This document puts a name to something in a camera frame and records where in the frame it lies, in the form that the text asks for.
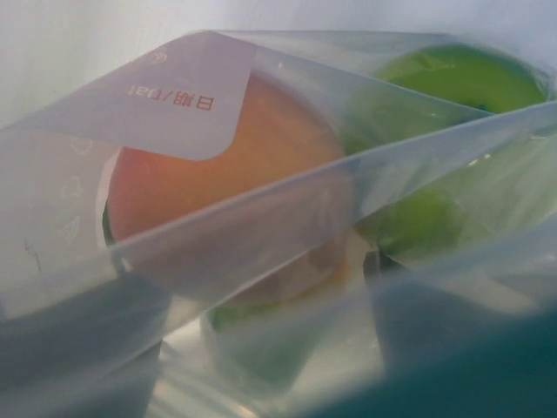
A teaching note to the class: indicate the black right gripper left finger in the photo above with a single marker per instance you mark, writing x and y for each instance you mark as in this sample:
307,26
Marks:
92,355

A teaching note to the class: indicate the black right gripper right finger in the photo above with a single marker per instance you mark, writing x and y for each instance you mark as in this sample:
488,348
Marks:
449,356

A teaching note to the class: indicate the clear zip top bag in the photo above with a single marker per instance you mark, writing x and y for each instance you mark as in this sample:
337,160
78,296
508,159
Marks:
183,100

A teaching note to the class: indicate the orange fake peach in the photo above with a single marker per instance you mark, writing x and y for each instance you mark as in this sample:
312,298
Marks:
276,137

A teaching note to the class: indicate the green fake apple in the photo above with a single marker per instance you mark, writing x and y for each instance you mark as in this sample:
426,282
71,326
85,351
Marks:
436,87

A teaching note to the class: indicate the green fake watermelon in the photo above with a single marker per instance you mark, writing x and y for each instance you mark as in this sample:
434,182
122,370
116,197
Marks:
424,223

